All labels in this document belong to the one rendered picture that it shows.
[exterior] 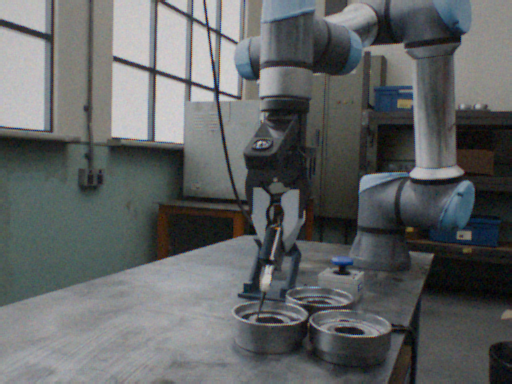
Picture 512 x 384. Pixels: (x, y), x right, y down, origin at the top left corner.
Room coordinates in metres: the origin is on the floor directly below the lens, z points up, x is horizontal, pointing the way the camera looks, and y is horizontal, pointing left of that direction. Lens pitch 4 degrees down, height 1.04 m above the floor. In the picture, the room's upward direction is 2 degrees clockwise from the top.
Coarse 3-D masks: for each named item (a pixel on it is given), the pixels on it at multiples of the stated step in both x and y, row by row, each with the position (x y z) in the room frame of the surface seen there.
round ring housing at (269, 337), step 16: (240, 304) 0.68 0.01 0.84; (256, 304) 0.69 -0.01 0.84; (272, 304) 0.70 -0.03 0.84; (288, 304) 0.69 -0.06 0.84; (240, 320) 0.61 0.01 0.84; (272, 320) 0.67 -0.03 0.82; (288, 320) 0.65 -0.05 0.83; (304, 320) 0.62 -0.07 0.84; (240, 336) 0.61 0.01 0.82; (256, 336) 0.60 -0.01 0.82; (272, 336) 0.60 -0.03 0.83; (288, 336) 0.60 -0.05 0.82; (304, 336) 0.62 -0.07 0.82; (256, 352) 0.60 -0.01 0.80; (272, 352) 0.60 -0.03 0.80; (288, 352) 0.61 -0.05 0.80
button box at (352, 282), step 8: (328, 272) 0.89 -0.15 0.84; (336, 272) 0.87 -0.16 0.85; (344, 272) 0.87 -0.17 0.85; (352, 272) 0.89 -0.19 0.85; (360, 272) 0.89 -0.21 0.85; (320, 280) 0.86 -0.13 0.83; (328, 280) 0.86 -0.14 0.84; (336, 280) 0.85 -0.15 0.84; (344, 280) 0.85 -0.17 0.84; (352, 280) 0.84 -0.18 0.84; (360, 280) 0.87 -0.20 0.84; (336, 288) 0.85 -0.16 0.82; (344, 288) 0.85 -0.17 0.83; (352, 288) 0.84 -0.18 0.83; (360, 288) 0.87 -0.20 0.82; (360, 296) 0.88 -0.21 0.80
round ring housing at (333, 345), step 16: (320, 320) 0.65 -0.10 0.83; (336, 320) 0.66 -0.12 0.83; (352, 320) 0.66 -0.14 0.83; (368, 320) 0.65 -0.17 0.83; (384, 320) 0.63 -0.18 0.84; (320, 336) 0.59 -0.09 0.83; (336, 336) 0.57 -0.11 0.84; (352, 336) 0.56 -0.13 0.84; (368, 336) 0.57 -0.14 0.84; (384, 336) 0.58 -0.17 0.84; (320, 352) 0.59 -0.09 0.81; (336, 352) 0.57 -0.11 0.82; (352, 352) 0.56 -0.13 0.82; (368, 352) 0.57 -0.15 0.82; (384, 352) 0.58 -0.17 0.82
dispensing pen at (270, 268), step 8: (280, 216) 0.70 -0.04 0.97; (280, 224) 0.69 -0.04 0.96; (272, 232) 0.67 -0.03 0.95; (264, 240) 0.67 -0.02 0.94; (272, 240) 0.66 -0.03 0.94; (264, 248) 0.66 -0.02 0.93; (272, 248) 0.65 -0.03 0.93; (264, 256) 0.65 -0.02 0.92; (264, 264) 0.67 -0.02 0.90; (272, 264) 0.66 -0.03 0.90; (264, 272) 0.66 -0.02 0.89; (272, 272) 0.65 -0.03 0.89; (264, 280) 0.65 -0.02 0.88; (264, 288) 0.64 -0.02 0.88; (264, 296) 0.64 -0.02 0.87; (256, 320) 0.62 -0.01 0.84
